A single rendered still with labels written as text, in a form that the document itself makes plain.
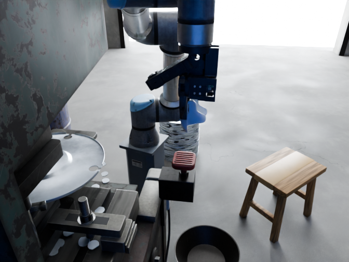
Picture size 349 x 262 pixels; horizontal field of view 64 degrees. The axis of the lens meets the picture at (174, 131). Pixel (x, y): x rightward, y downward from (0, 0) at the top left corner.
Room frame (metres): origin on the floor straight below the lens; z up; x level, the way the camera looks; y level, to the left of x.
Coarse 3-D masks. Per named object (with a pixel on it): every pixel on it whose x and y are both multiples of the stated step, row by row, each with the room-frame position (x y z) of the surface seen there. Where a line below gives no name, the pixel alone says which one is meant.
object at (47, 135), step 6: (48, 126) 0.49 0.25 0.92; (48, 132) 0.48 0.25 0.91; (42, 138) 0.46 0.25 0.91; (48, 138) 0.48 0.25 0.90; (36, 144) 0.44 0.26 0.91; (42, 144) 0.46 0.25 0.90; (30, 150) 0.42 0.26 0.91; (36, 150) 0.44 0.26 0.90; (30, 156) 0.42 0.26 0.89; (24, 162) 0.40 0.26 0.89; (18, 168) 0.38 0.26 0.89
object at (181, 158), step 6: (174, 156) 0.61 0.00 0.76; (180, 156) 0.61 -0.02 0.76; (186, 156) 0.61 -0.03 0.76; (192, 156) 0.61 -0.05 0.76; (174, 162) 0.59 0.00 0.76; (180, 162) 0.59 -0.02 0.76; (186, 162) 0.59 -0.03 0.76; (192, 162) 0.59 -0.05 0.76; (174, 168) 0.58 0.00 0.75; (180, 168) 0.57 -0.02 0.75; (186, 168) 0.57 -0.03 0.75; (192, 168) 0.57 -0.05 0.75
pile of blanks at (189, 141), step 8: (160, 128) 1.72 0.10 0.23; (168, 128) 1.66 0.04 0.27; (176, 128) 1.64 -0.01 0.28; (192, 128) 1.66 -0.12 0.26; (176, 136) 1.64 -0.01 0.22; (184, 136) 1.65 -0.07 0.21; (192, 136) 1.66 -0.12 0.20; (168, 144) 1.66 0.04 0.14; (176, 144) 1.64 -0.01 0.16; (184, 144) 1.64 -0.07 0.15; (192, 144) 1.68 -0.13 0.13; (168, 152) 1.66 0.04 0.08; (168, 160) 1.66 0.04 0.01
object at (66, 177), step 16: (64, 144) 0.64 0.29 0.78; (80, 144) 0.64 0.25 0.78; (96, 144) 0.64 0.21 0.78; (64, 160) 0.56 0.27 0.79; (80, 160) 0.57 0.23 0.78; (96, 160) 0.57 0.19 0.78; (48, 176) 0.50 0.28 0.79; (64, 176) 0.50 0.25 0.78; (80, 176) 0.50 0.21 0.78; (32, 192) 0.45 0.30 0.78; (48, 192) 0.45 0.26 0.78; (64, 192) 0.45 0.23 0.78
